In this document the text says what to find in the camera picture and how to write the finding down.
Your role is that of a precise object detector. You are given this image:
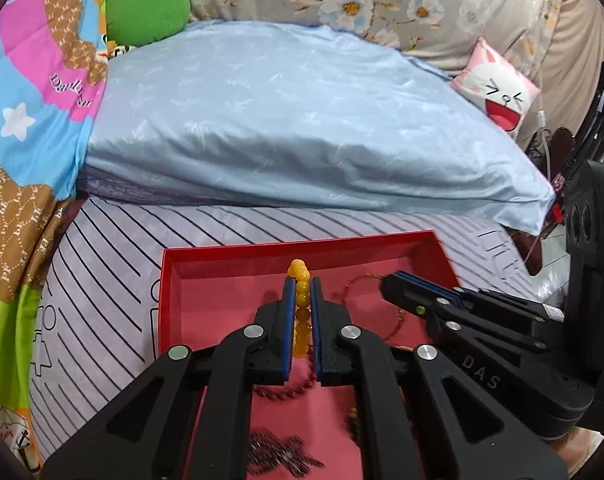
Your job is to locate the yellow bead bracelet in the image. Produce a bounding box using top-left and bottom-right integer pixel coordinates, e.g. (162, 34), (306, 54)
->
(285, 258), (314, 361)

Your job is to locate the red jewelry tray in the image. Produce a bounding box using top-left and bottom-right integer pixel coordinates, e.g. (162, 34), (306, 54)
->
(156, 228), (464, 480)

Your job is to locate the thin rose gold bangle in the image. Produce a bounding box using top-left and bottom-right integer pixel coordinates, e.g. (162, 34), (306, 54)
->
(329, 273), (407, 348)

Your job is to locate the grey striped bed cover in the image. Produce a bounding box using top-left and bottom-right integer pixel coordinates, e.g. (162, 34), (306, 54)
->
(29, 197), (536, 457)

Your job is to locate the white cat face cushion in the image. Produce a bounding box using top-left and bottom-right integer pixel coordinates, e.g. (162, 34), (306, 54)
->
(451, 37), (541, 139)

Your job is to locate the light blue pillow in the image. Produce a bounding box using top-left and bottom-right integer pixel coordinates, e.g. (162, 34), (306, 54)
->
(78, 22), (555, 234)

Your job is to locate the cartoon monkey blanket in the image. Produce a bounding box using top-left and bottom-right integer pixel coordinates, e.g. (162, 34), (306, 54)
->
(0, 0), (111, 471)

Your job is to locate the green plush toy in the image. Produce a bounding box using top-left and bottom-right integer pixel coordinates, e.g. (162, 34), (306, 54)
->
(105, 0), (190, 47)

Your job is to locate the dark red bead bracelet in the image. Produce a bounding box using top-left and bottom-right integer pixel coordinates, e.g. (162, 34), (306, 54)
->
(251, 353), (317, 403)

